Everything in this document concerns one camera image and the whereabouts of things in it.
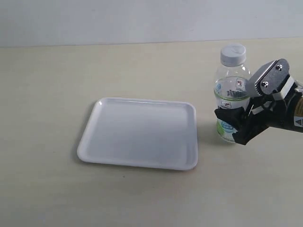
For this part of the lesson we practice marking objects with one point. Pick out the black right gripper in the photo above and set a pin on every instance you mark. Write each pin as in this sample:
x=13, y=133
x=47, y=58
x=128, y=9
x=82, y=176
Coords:
x=285, y=114

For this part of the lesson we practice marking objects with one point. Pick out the white bottle cap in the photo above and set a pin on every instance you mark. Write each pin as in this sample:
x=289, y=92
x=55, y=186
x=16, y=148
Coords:
x=233, y=55

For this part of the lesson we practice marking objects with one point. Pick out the white plastic tray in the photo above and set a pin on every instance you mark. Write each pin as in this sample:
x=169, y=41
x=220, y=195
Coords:
x=141, y=133

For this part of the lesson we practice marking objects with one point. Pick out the clear plastic drink bottle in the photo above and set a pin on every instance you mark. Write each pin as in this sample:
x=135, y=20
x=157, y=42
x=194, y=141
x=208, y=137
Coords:
x=229, y=87

